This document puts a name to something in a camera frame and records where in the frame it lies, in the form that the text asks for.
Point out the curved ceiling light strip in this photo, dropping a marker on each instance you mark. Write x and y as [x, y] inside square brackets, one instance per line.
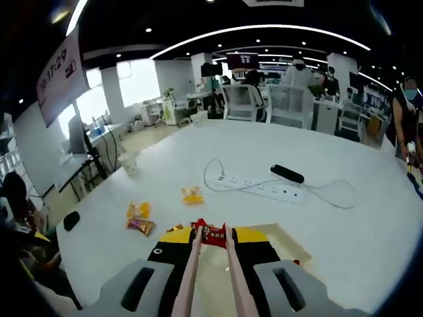
[261, 28]

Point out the blue flat object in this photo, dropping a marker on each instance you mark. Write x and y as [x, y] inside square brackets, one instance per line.
[416, 185]

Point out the long ceiling light strip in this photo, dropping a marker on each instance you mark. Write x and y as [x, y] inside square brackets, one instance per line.
[76, 16]

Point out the pink food tongs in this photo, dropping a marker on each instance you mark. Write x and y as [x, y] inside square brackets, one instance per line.
[188, 280]

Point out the orange brown food snack packet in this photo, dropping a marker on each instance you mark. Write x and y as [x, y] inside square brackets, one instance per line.
[175, 228]

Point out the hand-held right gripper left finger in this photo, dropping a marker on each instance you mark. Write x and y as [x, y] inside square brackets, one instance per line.
[165, 252]

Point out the storage shelf rack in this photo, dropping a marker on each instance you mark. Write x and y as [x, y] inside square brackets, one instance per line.
[6, 155]

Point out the small crinkled red food packet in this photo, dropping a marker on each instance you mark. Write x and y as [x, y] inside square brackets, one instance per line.
[213, 236]

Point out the grey tilted desk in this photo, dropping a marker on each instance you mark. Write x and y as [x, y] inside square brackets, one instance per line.
[76, 165]

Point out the black monitor on tripod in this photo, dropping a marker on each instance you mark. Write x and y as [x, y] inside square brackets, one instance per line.
[211, 69]

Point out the ceiling air conditioner vent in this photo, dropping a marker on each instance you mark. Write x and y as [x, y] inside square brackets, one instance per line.
[274, 2]

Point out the yellow food snack packet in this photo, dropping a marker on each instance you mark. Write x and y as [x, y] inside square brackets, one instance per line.
[193, 196]

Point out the white cabinet with green sticker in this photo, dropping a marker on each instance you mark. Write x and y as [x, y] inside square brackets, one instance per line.
[168, 112]

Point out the dark hanging display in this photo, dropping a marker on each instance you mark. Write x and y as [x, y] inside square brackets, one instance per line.
[243, 60]

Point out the white paper cup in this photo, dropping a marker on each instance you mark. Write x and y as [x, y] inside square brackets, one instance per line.
[129, 163]

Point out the large display screen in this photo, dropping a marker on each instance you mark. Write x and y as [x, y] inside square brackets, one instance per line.
[61, 79]

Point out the white mesh office chair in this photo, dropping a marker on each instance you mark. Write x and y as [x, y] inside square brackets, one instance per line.
[291, 105]
[350, 120]
[243, 102]

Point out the dark computer monitor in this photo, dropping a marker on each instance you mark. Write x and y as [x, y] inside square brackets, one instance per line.
[75, 135]

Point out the beige hexagonal container plate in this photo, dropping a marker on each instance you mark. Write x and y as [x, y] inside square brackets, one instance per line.
[287, 244]

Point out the black computer mouse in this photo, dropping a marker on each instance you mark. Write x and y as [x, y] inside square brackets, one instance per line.
[71, 220]

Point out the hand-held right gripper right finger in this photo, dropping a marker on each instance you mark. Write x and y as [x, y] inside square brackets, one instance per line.
[261, 251]

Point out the black oblong device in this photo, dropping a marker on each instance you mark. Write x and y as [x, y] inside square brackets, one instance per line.
[287, 173]

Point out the green potted plant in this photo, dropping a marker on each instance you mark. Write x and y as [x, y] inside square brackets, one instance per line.
[168, 93]

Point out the brown purple food snack packet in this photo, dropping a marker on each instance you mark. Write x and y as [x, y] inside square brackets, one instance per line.
[140, 226]

